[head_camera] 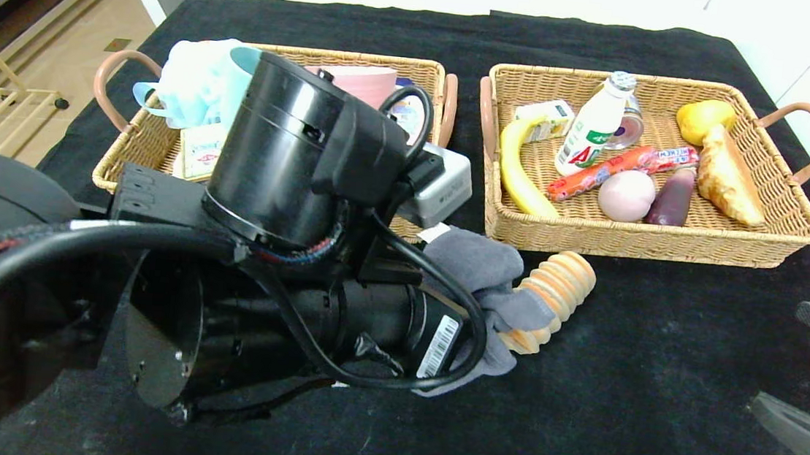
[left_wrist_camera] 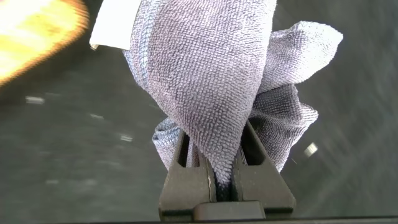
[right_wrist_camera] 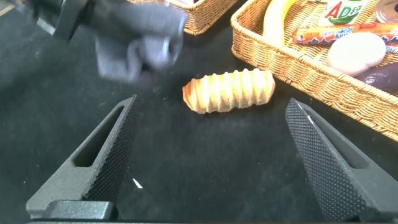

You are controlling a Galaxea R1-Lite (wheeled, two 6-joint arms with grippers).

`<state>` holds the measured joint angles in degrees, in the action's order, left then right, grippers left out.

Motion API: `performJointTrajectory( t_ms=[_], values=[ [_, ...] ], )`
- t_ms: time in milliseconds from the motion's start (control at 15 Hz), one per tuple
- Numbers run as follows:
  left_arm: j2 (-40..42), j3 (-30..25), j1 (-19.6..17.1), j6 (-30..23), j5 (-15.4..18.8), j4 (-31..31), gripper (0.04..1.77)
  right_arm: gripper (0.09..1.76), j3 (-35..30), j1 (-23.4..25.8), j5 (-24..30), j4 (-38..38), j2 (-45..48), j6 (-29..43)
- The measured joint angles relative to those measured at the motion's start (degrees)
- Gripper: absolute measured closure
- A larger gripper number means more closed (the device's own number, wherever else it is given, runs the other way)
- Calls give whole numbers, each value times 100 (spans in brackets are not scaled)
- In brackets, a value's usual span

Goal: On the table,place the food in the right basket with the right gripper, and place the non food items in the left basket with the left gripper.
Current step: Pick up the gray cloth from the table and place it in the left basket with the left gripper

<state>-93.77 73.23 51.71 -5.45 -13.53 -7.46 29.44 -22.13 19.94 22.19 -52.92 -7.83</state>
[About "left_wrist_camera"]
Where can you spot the striped bread roll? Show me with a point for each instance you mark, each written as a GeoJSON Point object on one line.
{"type": "Point", "coordinates": [31, 34]}

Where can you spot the grey towel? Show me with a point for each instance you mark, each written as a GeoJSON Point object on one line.
{"type": "Point", "coordinates": [205, 77]}

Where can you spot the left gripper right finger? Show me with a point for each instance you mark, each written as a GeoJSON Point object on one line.
{"type": "Point", "coordinates": [261, 183]}

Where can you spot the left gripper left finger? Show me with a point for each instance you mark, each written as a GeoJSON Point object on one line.
{"type": "Point", "coordinates": [186, 186]}

